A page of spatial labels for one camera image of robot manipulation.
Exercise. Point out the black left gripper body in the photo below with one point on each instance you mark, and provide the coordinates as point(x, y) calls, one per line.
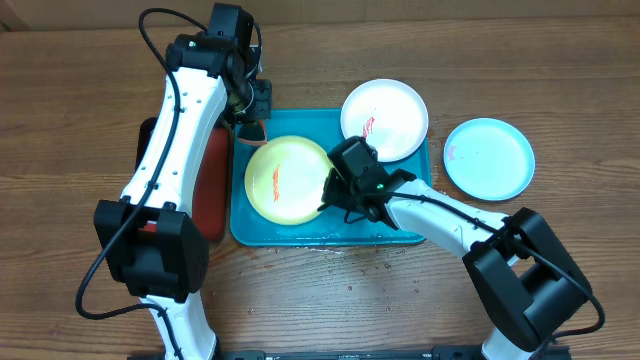
point(255, 104)

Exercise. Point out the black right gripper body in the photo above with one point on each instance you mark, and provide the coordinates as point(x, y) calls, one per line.
point(341, 195)

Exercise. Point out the yellow plate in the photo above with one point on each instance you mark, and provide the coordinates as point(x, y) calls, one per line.
point(284, 180)

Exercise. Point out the light blue plate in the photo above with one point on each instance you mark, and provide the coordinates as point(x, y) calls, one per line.
point(489, 159)

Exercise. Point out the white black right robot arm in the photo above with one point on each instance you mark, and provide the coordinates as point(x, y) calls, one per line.
point(526, 280)

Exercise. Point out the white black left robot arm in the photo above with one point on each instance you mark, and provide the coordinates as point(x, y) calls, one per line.
point(149, 239)

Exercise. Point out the black tray with red liquid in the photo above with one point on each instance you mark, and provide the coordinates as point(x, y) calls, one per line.
point(210, 193)

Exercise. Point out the white plate with red stain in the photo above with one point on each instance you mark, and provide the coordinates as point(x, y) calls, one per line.
point(390, 115)

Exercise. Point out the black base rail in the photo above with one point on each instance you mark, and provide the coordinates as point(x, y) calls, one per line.
point(457, 352)

